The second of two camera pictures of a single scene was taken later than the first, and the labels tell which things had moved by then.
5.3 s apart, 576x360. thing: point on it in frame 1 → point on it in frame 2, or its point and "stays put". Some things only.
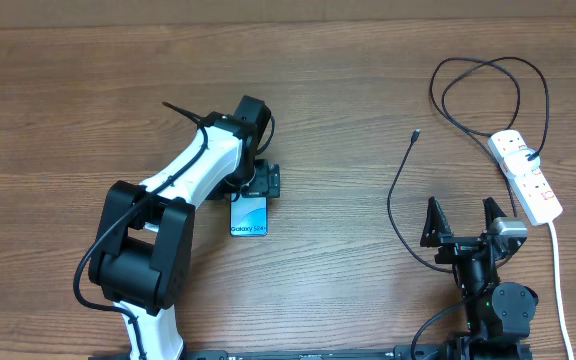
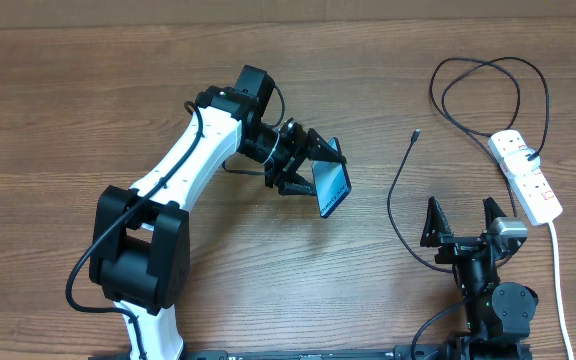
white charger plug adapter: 516,162 stays put
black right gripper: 435,232 stays put
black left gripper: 266,180 → 312,146
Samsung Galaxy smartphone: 249,214 → 332,181
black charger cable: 415,138 stays put
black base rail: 408,352 stays put
